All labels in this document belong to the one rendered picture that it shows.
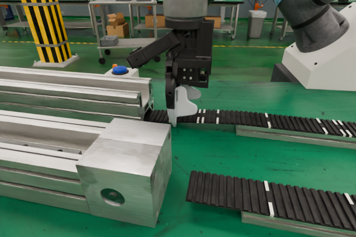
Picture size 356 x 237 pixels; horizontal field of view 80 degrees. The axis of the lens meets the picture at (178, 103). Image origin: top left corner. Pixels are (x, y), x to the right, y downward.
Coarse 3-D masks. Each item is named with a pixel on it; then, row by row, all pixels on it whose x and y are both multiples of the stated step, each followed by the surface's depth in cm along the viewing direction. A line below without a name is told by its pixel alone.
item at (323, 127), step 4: (316, 120) 43; (320, 120) 43; (324, 120) 43; (320, 124) 41; (324, 124) 42; (320, 128) 41; (324, 128) 40; (328, 128) 40; (324, 132) 39; (328, 132) 40; (332, 132) 39
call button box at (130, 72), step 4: (112, 68) 62; (128, 68) 62; (108, 72) 59; (112, 72) 58; (124, 72) 58; (128, 72) 59; (132, 72) 59; (136, 72) 61; (132, 76) 58; (136, 76) 61
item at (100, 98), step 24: (0, 72) 54; (24, 72) 53; (48, 72) 52; (72, 72) 52; (0, 96) 48; (24, 96) 47; (48, 96) 47; (72, 96) 44; (96, 96) 43; (120, 96) 42; (144, 96) 49; (96, 120) 46
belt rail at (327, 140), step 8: (240, 128) 43; (248, 128) 43; (256, 128) 42; (264, 128) 42; (256, 136) 43; (264, 136) 43; (272, 136) 42; (280, 136) 42; (288, 136) 42; (296, 136) 42; (304, 136) 42; (312, 136) 41; (320, 136) 40; (328, 136) 40; (336, 136) 40; (344, 136) 39; (320, 144) 41; (328, 144) 41; (336, 144) 41; (344, 144) 40; (352, 144) 40
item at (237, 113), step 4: (236, 112) 46; (240, 112) 46; (236, 116) 44; (240, 116) 44; (244, 116) 44; (236, 120) 43; (240, 120) 43; (244, 120) 43; (236, 124) 42; (240, 124) 42; (244, 124) 42
